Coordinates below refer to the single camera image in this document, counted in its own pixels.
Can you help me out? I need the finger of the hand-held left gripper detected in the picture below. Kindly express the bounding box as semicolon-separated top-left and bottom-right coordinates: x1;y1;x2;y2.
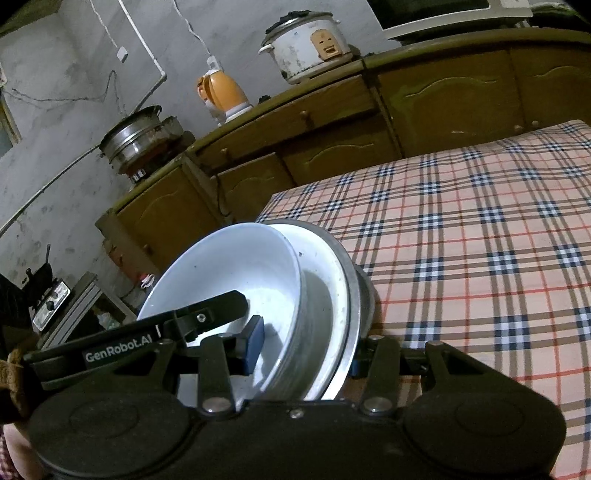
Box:
159;290;250;343

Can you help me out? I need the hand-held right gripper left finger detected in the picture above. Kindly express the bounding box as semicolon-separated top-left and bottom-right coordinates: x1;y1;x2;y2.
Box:
148;316;267;415

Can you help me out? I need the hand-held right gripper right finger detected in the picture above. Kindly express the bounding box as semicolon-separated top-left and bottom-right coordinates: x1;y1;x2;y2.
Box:
351;336;468;416

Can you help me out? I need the bluish white deep bowl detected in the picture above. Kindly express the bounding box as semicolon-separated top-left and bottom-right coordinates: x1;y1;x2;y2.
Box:
136;223;303;404

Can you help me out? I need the deep steel bowl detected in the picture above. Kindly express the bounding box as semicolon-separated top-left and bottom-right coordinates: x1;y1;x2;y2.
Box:
295;220;377;402

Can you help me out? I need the white speckled bowl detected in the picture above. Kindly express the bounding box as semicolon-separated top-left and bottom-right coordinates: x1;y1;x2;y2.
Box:
268;222;350;402

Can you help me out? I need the small gas stove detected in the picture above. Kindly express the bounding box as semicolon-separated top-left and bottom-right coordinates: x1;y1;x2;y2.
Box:
29;277;73;332

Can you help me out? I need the black wok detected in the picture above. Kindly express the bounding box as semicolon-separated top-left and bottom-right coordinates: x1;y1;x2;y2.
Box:
22;244;55;289

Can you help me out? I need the plaid tablecloth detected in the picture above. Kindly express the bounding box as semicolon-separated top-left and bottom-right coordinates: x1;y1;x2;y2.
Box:
256;119;591;480

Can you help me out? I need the induction cooker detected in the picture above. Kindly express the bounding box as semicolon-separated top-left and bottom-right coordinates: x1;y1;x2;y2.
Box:
124;131;195;185

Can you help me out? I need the steel steamer pot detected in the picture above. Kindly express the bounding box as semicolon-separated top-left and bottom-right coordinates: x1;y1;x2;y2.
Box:
98;105;183;175

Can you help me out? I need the orange electric kettle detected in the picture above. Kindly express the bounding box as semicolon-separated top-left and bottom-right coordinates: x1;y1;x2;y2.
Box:
196;69;254;128

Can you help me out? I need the wooden kitchen cabinet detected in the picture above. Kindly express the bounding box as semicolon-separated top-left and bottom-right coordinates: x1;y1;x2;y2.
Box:
95;28;591;301

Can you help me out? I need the white rice cooker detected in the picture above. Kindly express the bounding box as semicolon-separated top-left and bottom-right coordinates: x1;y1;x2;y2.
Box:
259;11;354;85

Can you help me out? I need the white microwave oven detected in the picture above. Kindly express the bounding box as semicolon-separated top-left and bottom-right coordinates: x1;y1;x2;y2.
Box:
367;0;536;43

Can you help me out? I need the black cabinet cable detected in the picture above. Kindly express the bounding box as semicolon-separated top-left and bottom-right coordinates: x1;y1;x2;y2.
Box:
210;173;232;217

